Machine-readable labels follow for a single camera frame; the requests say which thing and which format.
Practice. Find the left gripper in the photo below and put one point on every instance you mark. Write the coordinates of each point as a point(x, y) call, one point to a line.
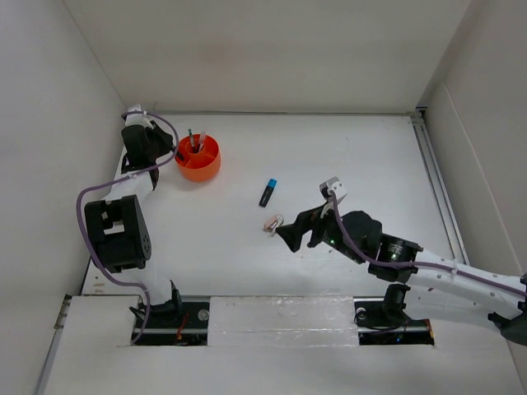
point(165, 139)

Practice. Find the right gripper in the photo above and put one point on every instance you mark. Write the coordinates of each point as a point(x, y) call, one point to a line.
point(292, 233)

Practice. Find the green clear refill pen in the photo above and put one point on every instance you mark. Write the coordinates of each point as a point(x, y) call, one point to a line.
point(191, 140)

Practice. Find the pink thin pen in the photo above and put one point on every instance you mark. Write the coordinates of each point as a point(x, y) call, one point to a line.
point(202, 139)

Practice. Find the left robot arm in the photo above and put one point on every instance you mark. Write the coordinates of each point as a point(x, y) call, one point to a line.
point(115, 226)

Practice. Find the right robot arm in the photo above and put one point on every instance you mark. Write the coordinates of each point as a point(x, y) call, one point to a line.
point(421, 285)

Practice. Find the orange round organizer container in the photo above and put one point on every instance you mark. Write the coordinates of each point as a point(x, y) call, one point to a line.
point(202, 166)

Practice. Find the blue cap black highlighter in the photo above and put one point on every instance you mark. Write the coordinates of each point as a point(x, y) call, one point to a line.
point(267, 193)

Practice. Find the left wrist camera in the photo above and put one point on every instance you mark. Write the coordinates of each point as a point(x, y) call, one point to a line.
point(136, 116)

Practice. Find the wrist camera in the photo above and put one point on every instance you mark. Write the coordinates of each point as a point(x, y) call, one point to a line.
point(333, 192)
point(136, 116)

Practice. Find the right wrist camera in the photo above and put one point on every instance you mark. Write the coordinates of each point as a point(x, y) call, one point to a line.
point(333, 192)

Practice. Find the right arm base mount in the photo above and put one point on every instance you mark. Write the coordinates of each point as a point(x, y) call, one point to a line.
point(382, 321)

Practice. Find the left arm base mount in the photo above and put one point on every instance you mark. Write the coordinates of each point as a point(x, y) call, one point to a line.
point(188, 327)

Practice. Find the aluminium rail right edge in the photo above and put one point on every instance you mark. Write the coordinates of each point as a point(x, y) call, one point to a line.
point(434, 175)

